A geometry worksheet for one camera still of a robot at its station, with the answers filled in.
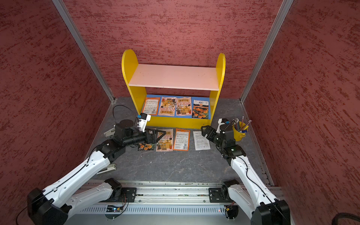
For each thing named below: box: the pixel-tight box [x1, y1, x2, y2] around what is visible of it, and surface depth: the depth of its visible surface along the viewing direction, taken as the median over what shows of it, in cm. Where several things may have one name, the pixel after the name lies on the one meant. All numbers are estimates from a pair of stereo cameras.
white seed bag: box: [193, 131, 211, 151], surface depth 97 cm
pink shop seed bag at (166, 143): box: [156, 128, 174, 152], surface depth 94 cm
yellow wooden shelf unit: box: [121, 49, 226, 128], surface depth 82 cm
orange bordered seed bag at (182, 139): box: [173, 127, 191, 152], surface depth 97 cm
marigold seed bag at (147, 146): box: [137, 142, 156, 151], surface depth 94 cm
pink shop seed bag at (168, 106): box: [158, 96, 177, 117], surface depth 99 cm
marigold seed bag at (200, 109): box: [192, 99, 209, 120], surface depth 97 cm
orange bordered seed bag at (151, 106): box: [142, 97, 161, 116], surface depth 99 cm
